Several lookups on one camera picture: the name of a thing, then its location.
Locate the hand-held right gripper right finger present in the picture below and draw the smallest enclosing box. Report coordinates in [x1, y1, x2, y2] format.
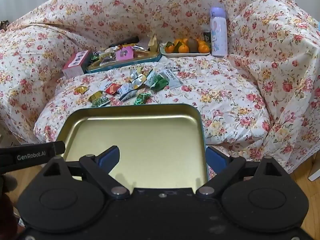
[196, 146, 287, 196]

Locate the tan paper wrapper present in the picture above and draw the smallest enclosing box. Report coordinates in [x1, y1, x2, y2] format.
[147, 34, 159, 52]

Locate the white fruit plate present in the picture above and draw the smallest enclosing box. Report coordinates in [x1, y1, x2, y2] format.
[160, 42, 212, 57]

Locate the white dark snack packet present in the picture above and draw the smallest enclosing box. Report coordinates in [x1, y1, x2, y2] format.
[117, 83, 138, 102]

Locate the green foil candy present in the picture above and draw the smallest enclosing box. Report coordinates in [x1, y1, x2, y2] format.
[134, 92, 152, 105]

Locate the white yellow snack packet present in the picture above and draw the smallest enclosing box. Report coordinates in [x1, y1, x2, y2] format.
[101, 47, 118, 57]

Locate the silver yellow snack packet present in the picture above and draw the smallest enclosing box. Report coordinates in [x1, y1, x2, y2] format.
[136, 74, 150, 88]
[129, 69, 140, 85]

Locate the white printed snack packet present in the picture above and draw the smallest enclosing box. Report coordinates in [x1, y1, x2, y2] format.
[162, 70, 182, 90]

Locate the pile of mandarin oranges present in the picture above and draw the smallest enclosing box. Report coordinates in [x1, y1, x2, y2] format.
[164, 38, 210, 54]

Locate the pink snack packet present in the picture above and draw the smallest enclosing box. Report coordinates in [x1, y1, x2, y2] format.
[116, 46, 135, 61]

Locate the gold tin tray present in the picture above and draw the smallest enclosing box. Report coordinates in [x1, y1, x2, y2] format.
[57, 103, 210, 182]

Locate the floral covered sofa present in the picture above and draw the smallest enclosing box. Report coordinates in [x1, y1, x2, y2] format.
[0, 0, 320, 174]

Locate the green white snack packet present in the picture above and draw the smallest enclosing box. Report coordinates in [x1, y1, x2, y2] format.
[145, 69, 158, 87]
[150, 76, 168, 92]

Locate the pink red cardboard box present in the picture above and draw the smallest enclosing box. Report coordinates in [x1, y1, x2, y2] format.
[62, 50, 93, 79]

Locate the teal tin tray with snacks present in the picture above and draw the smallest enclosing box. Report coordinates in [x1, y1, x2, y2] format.
[86, 44, 161, 74]

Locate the yellow green pea packet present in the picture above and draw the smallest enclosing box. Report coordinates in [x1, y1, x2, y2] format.
[89, 91, 110, 107]

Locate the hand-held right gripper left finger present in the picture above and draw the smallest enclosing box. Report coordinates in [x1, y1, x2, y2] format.
[42, 145, 130, 196]

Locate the purple thermos bottle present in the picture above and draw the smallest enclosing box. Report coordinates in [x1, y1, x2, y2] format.
[209, 6, 228, 56]

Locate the red white snack packet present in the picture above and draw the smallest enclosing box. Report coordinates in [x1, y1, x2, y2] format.
[102, 82, 120, 95]

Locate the brown kiwi fruit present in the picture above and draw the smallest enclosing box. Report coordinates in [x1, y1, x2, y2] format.
[187, 37, 199, 51]

